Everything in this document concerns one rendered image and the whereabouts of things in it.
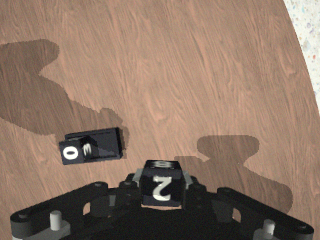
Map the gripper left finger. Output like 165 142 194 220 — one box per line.
10 168 145 240

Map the black number cube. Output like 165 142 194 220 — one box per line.
142 160 183 207
59 136 93 165

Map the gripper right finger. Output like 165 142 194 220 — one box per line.
180 170 314 240

